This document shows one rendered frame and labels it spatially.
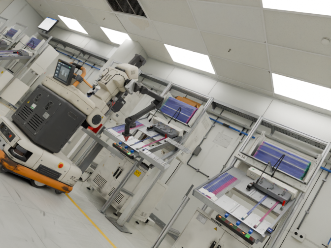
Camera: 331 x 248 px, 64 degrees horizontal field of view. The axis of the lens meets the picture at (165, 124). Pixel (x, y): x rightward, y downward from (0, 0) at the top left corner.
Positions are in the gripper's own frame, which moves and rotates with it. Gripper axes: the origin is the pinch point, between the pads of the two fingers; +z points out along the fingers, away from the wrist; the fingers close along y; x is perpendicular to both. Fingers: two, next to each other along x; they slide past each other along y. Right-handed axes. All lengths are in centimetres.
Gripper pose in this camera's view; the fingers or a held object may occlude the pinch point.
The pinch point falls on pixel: (126, 140)
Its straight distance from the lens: 297.2
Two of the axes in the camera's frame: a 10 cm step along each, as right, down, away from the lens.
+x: -6.9, 2.2, -6.8
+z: -1.2, 9.0, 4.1
